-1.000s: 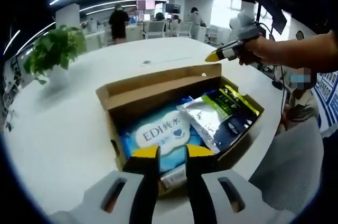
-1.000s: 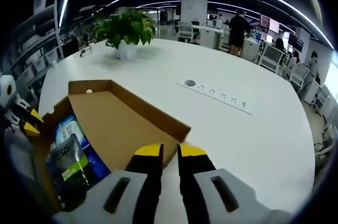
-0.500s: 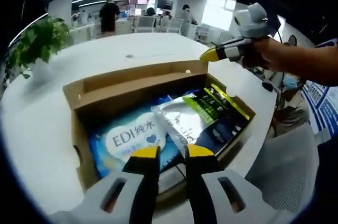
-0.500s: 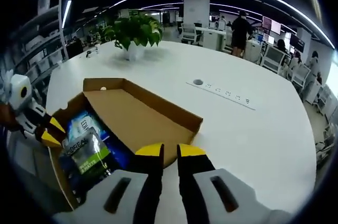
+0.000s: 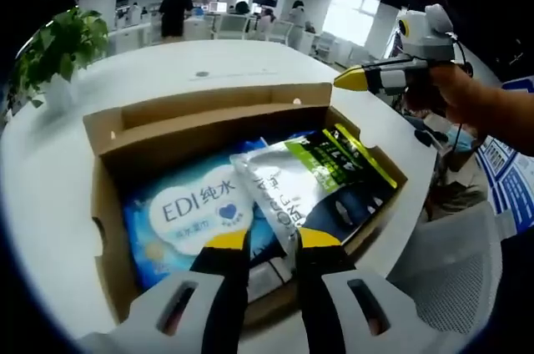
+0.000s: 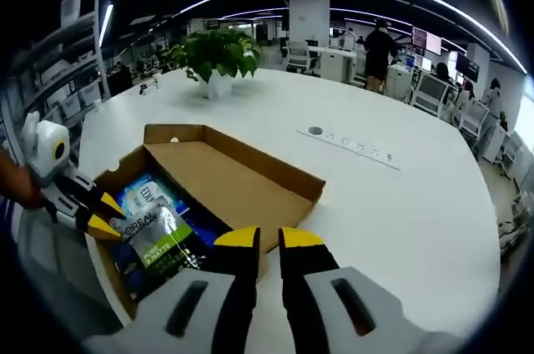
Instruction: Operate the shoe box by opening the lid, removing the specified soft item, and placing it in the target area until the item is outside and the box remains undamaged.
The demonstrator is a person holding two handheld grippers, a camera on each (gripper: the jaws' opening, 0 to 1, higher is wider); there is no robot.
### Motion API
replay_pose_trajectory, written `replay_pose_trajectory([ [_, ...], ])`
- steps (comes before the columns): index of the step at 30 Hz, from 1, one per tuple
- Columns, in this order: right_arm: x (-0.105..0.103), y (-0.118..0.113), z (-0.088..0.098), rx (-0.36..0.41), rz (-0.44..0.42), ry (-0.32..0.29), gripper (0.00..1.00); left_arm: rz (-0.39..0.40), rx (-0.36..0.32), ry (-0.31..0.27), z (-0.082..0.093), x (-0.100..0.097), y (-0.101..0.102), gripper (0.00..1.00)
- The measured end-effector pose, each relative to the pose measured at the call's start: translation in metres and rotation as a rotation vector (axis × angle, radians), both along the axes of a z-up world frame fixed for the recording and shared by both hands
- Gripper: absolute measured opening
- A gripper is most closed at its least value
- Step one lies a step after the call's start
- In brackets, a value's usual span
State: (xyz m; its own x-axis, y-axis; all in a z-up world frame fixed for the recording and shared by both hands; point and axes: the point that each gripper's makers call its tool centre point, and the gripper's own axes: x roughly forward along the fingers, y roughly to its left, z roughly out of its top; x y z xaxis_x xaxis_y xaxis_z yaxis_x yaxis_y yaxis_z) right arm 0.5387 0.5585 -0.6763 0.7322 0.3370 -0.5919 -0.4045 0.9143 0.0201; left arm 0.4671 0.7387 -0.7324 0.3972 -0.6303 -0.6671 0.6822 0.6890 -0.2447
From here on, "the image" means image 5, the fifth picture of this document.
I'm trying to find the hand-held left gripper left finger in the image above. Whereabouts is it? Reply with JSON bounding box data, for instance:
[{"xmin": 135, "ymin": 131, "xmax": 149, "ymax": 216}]
[{"xmin": 78, "ymin": 231, "xmax": 252, "ymax": 354}]

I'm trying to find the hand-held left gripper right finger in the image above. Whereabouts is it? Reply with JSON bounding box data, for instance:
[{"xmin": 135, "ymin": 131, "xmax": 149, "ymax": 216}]
[{"xmin": 294, "ymin": 226, "xmax": 460, "ymax": 354}]

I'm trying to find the white tube clear cap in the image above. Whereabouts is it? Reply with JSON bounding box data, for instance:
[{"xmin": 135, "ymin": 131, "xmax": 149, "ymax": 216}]
[{"xmin": 249, "ymin": 255, "xmax": 295, "ymax": 303}]

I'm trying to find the blue soft wet wipes pack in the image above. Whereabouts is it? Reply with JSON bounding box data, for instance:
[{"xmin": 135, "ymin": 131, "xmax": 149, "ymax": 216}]
[{"xmin": 122, "ymin": 136, "xmax": 289, "ymax": 291}]

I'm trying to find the silver foil pouch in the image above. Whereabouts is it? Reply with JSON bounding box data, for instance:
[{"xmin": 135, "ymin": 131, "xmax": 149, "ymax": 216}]
[{"xmin": 229, "ymin": 139, "xmax": 335, "ymax": 259}]

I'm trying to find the brown cardboard shoe box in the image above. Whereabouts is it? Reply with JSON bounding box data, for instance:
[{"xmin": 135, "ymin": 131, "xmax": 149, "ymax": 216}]
[{"xmin": 82, "ymin": 82, "xmax": 409, "ymax": 330}]

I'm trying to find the person's right hand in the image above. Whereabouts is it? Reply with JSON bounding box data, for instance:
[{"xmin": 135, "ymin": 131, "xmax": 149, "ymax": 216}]
[{"xmin": 429, "ymin": 63, "xmax": 491, "ymax": 132}]

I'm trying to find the dark green yellow pouch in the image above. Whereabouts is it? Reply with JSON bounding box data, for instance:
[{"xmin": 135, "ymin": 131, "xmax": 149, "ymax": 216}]
[{"xmin": 298, "ymin": 122, "xmax": 398, "ymax": 245}]

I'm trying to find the white office chair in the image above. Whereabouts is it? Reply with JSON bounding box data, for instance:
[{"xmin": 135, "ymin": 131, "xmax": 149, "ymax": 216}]
[
  {"xmin": 216, "ymin": 14, "xmax": 247, "ymax": 40},
  {"xmin": 270, "ymin": 19, "xmax": 293, "ymax": 43}
]

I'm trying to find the grey mesh office chair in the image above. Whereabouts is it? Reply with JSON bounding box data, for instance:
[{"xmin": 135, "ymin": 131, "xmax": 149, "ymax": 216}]
[{"xmin": 385, "ymin": 199, "xmax": 504, "ymax": 336}]

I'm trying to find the blue white poster board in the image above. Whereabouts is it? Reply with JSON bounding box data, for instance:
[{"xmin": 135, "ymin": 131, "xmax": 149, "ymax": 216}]
[{"xmin": 475, "ymin": 76, "xmax": 534, "ymax": 234}]

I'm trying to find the green potted plant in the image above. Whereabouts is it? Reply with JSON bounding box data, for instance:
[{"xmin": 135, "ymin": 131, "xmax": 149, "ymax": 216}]
[{"xmin": 11, "ymin": 7, "xmax": 110, "ymax": 113}]

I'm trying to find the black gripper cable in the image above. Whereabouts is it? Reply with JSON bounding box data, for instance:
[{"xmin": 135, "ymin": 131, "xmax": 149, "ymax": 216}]
[{"xmin": 446, "ymin": 34, "xmax": 476, "ymax": 174}]

